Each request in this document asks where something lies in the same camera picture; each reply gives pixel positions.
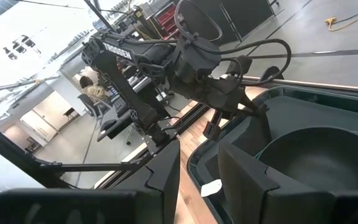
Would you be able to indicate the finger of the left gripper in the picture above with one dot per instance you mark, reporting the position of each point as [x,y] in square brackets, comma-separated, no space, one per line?
[212,129]
[258,107]

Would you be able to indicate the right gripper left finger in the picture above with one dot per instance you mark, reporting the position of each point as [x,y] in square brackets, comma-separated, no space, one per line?
[166,174]

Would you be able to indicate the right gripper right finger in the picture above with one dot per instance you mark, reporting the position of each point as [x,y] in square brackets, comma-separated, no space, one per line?
[244,186]

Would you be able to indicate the black napkin with white tag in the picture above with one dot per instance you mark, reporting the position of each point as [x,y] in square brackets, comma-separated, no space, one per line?
[253,130]

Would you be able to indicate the black bowl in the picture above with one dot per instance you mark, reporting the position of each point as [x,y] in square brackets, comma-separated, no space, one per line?
[322,161]

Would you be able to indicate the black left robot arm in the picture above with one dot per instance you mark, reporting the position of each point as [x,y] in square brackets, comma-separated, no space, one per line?
[117,51]

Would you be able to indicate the dark green plastic tray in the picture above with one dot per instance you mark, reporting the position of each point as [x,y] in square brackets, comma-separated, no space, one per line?
[322,109]

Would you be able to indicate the black desk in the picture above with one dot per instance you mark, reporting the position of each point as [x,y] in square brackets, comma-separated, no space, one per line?
[113,124]

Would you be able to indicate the black partition panel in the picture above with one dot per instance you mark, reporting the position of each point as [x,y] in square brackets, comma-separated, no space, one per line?
[244,15]

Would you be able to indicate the red shelf rack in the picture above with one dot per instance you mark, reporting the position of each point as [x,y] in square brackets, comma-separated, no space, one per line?
[168,18]

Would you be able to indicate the black office chair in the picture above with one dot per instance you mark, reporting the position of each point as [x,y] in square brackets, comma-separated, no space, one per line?
[89,104]

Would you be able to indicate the person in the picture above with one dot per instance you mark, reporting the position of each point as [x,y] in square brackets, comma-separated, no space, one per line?
[93,88]

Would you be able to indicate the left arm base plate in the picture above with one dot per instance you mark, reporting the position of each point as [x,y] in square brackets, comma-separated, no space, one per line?
[157,144]

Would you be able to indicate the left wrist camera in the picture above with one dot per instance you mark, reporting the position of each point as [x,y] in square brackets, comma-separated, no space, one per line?
[239,65]

